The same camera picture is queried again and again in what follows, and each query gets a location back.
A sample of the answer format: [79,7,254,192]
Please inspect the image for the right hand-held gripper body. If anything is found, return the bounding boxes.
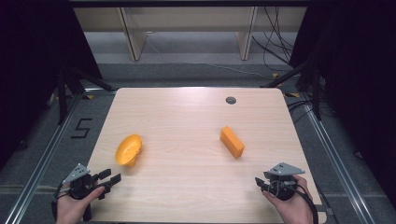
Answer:
[263,161,306,202]

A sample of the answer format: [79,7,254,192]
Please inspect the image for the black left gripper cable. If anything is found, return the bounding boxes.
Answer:
[53,182,73,202]

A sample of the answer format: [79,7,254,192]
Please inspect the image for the person's right hand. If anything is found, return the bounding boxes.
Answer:
[262,175,314,224]

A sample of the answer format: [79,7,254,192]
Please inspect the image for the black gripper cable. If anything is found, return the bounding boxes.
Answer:
[53,182,73,202]
[268,180,319,224]

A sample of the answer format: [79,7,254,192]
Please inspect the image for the hanging black cables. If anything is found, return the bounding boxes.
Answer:
[250,6,296,73]

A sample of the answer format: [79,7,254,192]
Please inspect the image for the thin white cable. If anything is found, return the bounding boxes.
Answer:
[145,31,273,79]

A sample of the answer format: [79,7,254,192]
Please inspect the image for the light wooden furniture panel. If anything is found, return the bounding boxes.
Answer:
[73,7,308,33]

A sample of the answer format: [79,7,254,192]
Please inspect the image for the orange ridged block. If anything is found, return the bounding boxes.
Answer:
[219,125,246,160]

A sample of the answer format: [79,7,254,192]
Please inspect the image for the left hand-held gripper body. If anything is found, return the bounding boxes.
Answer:
[62,162,106,201]

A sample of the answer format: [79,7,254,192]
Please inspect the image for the black curtain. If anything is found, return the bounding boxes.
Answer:
[0,0,105,171]
[289,0,396,210]

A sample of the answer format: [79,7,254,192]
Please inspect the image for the person's left hand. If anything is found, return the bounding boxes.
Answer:
[55,185,106,224]

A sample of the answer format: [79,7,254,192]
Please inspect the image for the light wooden furniture leg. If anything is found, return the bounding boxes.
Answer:
[117,7,148,63]
[234,7,259,62]

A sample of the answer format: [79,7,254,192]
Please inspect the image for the yellow plastic bowl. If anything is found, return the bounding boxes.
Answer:
[115,133,144,168]

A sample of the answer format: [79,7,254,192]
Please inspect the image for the black metal stand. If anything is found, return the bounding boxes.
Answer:
[55,64,117,126]
[260,57,324,121]

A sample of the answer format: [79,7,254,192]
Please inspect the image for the black floor cables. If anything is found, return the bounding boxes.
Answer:
[286,98,315,124]

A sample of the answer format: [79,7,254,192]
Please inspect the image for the silver metal floor rail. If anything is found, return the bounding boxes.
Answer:
[298,92,378,224]
[2,89,84,224]

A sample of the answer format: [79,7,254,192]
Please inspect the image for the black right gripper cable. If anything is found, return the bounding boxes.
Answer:
[268,180,319,224]

